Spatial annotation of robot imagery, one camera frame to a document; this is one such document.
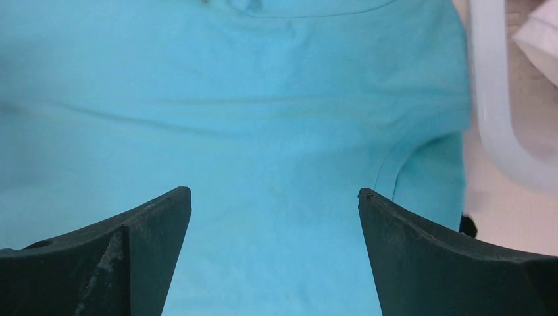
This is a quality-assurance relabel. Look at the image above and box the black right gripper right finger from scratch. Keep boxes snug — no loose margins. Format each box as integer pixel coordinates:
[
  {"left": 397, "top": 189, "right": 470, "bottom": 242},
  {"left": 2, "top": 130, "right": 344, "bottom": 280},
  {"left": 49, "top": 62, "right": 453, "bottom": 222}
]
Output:
[{"left": 358, "top": 188, "right": 557, "bottom": 315}]

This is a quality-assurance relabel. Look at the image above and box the white plastic laundry basket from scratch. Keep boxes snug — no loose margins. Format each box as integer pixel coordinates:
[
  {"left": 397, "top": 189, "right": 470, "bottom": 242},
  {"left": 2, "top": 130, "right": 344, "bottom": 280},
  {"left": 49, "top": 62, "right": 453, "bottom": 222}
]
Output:
[{"left": 467, "top": 1, "right": 557, "bottom": 194}]

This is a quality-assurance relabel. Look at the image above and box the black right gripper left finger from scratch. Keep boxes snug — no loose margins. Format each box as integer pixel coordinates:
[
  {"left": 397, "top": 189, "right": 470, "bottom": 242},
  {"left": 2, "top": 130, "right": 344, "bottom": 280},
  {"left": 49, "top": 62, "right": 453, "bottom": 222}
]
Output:
[{"left": 1, "top": 186, "right": 191, "bottom": 315}]

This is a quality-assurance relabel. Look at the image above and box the white t shirt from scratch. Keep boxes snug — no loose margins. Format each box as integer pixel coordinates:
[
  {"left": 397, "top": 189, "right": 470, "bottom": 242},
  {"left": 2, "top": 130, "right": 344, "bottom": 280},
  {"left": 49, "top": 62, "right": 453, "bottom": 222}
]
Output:
[{"left": 512, "top": 0, "right": 557, "bottom": 86}]

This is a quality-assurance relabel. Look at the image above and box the turquoise t shirt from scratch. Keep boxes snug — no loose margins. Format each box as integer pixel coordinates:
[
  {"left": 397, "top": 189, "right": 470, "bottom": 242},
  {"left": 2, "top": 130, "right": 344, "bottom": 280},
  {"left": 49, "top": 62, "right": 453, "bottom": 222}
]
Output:
[{"left": 1, "top": 1, "right": 470, "bottom": 315}]

